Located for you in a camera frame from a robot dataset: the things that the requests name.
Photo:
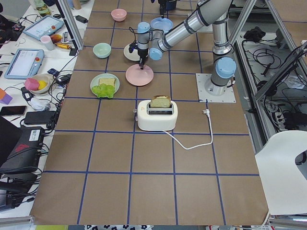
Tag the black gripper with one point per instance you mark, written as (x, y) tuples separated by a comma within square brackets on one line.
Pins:
[(142, 53)]

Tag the blue plate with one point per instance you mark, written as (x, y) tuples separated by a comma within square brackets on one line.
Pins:
[(164, 24)]

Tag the pink plate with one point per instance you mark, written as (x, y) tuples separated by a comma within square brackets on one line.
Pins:
[(139, 77)]

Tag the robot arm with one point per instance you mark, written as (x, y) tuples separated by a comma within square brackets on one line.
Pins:
[(166, 5), (174, 52)]

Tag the white plate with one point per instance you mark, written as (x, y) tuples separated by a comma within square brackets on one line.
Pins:
[(134, 56)]

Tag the pink bowl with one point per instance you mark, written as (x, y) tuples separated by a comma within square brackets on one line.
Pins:
[(119, 15)]

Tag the green bowl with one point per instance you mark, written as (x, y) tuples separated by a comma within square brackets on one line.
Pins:
[(102, 50)]

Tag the bread slice on plate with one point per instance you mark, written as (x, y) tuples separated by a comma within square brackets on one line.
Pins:
[(104, 82)]

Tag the toast slice in toaster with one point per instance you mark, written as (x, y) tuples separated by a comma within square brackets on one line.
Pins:
[(160, 101)]

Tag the black power adapter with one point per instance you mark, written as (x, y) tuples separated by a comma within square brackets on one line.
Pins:
[(81, 19)]

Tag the green plate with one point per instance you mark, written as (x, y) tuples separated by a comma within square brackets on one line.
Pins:
[(95, 81)]

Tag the green lettuce leaf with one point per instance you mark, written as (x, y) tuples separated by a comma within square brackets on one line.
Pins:
[(104, 92)]

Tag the white toaster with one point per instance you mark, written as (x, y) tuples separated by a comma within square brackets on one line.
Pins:
[(156, 119)]

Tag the pink cup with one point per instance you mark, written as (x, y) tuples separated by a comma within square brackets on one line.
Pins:
[(47, 42)]

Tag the teach pendant far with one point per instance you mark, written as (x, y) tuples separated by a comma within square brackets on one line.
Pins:
[(47, 25)]

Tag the teach pendant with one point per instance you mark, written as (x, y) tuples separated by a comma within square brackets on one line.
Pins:
[(25, 64), (47, 25)]

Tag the beige bowl with toys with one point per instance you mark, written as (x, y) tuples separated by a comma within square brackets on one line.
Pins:
[(38, 84)]

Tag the teach pendant near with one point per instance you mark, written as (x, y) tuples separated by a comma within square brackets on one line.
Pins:
[(25, 64)]

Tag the black smartphone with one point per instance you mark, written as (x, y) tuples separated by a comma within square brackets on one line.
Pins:
[(13, 110)]

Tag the white chair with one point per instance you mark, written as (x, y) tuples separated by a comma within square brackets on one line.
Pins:
[(284, 185)]

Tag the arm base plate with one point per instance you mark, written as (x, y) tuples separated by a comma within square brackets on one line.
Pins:
[(208, 92)]

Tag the aluminium frame post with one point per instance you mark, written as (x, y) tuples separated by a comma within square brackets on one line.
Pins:
[(70, 23)]

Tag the orange screwdriver handle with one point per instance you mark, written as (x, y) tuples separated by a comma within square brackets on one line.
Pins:
[(63, 46)]

